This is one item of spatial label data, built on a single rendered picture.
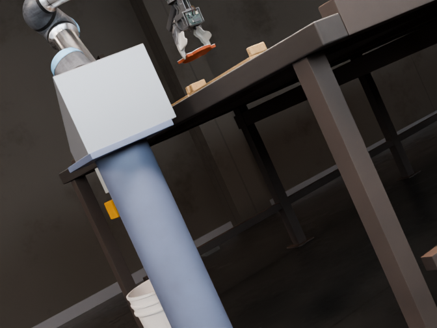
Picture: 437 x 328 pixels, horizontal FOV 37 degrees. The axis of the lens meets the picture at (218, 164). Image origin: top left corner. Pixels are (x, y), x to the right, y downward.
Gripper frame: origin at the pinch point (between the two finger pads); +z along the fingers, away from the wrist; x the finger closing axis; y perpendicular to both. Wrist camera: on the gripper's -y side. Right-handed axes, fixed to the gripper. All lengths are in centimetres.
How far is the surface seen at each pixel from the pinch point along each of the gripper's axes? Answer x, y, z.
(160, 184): -41, 17, 34
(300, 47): -21, 74, 15
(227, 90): -20.7, 39.3, 16.7
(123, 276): -18, -109, 77
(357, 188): -19, 73, 51
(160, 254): -50, 17, 53
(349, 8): -9, 82, 11
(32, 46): 48, -275, -75
